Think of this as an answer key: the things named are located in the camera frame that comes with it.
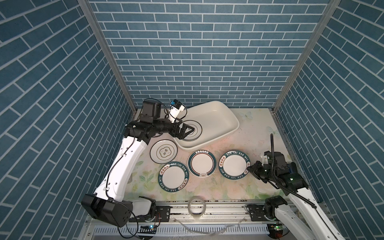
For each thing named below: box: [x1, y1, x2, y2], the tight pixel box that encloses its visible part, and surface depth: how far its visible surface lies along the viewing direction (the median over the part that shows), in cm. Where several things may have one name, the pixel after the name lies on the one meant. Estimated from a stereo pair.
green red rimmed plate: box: [187, 149, 217, 178], surface depth 93 cm
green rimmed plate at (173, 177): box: [158, 161, 190, 193], surface depth 87 cm
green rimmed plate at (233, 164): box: [218, 150, 251, 180], surface depth 86 cm
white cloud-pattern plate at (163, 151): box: [149, 139, 178, 164], surface depth 98 cm
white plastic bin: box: [173, 100, 240, 152], surface depth 114 cm
